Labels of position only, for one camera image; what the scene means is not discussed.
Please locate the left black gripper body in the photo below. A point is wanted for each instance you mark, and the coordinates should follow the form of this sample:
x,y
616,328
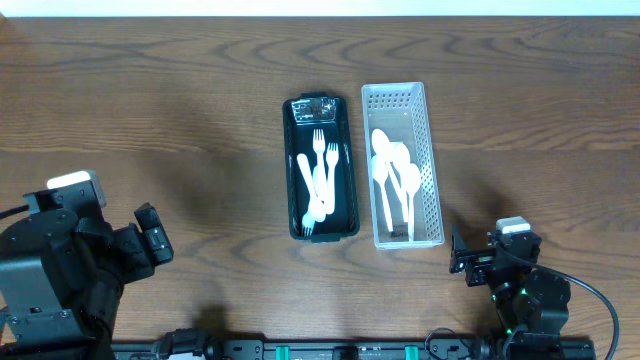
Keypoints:
x,y
151,238

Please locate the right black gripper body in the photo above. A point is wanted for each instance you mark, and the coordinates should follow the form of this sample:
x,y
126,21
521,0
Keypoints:
x,y
480,267

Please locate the white plastic spoon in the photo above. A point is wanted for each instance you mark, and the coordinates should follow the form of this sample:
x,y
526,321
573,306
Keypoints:
x,y
384,149
316,206
400,159
380,175
411,183

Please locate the clear plastic perforated basket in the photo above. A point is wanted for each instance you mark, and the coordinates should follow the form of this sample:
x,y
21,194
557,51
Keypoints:
x,y
400,110

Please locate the pale green plastic fork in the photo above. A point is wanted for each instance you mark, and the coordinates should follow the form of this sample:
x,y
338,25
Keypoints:
x,y
308,222

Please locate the white plastic fork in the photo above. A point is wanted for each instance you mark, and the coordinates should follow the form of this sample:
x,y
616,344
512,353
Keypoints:
x,y
319,147
332,159

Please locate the black plastic basket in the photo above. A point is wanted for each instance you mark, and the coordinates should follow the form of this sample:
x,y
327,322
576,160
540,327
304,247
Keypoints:
x,y
301,116

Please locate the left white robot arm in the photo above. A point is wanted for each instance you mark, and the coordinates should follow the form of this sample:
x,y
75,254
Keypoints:
x,y
63,276

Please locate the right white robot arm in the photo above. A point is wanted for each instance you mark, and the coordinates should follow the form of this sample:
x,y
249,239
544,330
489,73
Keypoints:
x,y
532,305

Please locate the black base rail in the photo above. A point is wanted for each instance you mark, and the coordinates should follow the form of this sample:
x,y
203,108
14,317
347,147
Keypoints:
x,y
446,348

